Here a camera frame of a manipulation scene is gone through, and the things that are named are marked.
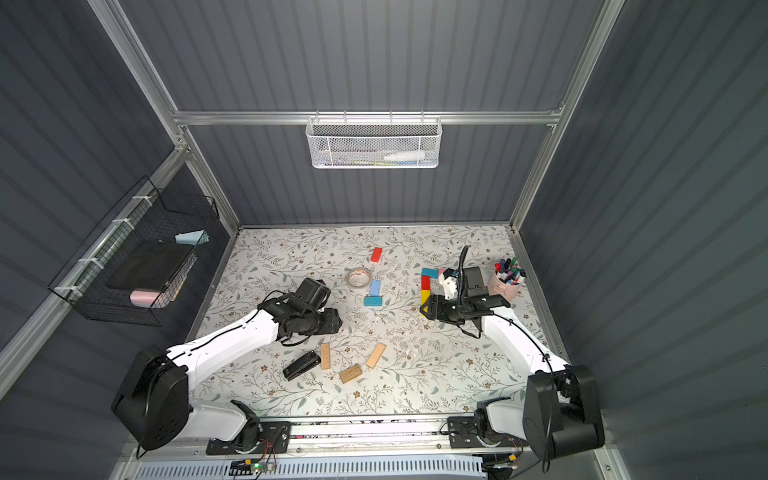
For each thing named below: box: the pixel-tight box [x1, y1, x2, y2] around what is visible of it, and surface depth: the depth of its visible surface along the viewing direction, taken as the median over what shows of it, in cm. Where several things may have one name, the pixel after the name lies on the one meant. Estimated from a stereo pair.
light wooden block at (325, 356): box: [320, 343, 330, 370], surface depth 88 cm
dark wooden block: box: [339, 364, 362, 383], surface depth 85 cm
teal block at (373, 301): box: [364, 296, 383, 307], surface depth 101 cm
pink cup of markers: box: [488, 257, 526, 304], surface depth 92 cm
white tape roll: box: [347, 267, 372, 288], surface depth 107 cm
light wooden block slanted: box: [366, 342, 387, 369], surface depth 88 cm
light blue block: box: [370, 280, 381, 297], surface depth 104 cm
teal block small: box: [421, 268, 439, 279], surface depth 108 cm
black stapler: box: [283, 350, 321, 381], surface depth 84 cm
